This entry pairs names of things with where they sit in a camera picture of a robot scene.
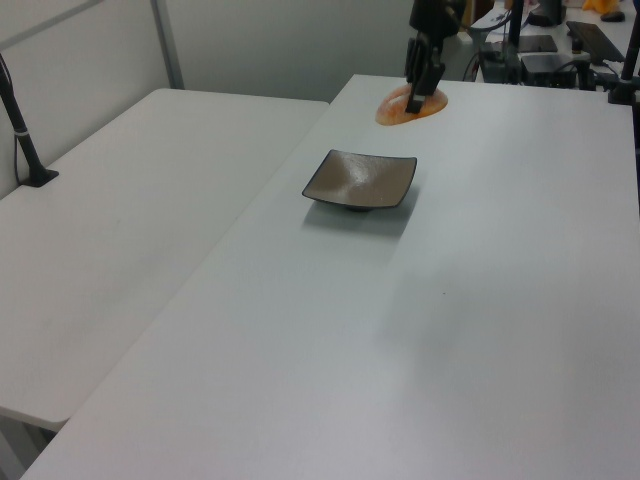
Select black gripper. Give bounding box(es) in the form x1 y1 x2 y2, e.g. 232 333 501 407
403 0 466 116

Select orange sugared bread roll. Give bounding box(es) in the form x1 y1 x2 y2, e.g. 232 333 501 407
374 83 449 128

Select square brown ceramic plate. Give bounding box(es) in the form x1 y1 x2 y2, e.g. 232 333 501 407
301 148 419 215

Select black upright stand pole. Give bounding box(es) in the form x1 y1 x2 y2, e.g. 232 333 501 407
482 0 525 85

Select black flat pad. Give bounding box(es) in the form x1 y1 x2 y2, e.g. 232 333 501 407
518 34 559 54

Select black electronics box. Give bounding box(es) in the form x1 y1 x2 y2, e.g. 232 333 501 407
519 52 592 90

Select black monitor foot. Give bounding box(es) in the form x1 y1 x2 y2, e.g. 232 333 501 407
528 0 568 29

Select black keyboard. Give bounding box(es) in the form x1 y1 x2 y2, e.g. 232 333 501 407
565 20 627 64

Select black clamp stand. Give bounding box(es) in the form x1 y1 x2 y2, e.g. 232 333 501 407
606 29 640 107

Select black pole stand white band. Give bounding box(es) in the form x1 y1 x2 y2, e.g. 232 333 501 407
0 52 60 189

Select grey metal partition post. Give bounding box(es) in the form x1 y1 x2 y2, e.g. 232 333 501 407
151 0 186 92

